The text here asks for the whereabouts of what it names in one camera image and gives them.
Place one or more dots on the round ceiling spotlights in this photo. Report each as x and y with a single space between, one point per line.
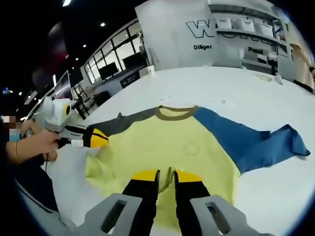
102 24

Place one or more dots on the black labelled box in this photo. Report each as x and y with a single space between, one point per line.
130 81

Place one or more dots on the large silver computer monitor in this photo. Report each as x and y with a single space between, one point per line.
62 86

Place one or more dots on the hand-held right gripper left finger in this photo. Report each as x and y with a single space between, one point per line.
142 204

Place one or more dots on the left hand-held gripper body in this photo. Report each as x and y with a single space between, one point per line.
56 113

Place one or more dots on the white paper cup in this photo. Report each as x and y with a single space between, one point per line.
151 70

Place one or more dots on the small grey white object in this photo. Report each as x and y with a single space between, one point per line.
278 79

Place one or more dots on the black computer monitor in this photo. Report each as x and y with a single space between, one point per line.
108 70

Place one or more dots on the white storage bin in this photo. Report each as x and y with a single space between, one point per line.
224 23
264 30
244 25

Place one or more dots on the flat beige object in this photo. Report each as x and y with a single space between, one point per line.
263 78

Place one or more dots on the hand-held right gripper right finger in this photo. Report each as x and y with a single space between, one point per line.
190 204

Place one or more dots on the metal storage shelf unit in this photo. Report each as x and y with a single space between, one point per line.
261 39

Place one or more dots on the office desk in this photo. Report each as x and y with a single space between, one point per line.
86 100

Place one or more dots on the yellow blue grey garment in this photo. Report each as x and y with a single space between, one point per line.
167 137

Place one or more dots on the person's left hand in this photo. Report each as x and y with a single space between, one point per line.
41 145

